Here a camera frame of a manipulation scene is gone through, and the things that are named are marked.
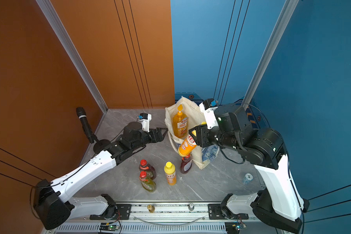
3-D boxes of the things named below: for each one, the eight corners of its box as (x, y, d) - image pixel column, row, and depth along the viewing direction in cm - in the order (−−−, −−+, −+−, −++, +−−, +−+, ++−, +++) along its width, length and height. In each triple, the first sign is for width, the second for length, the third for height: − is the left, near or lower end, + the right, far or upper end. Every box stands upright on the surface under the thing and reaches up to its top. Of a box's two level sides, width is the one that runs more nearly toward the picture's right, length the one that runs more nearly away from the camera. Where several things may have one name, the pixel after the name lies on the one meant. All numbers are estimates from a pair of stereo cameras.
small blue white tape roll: (242, 184, 84) (247, 180, 79) (240, 177, 87) (244, 173, 81) (249, 184, 84) (254, 180, 79) (247, 177, 87) (251, 173, 81)
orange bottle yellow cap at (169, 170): (166, 183, 85) (162, 167, 66) (171, 177, 87) (168, 160, 69) (172, 188, 83) (170, 173, 65) (177, 182, 85) (176, 166, 67)
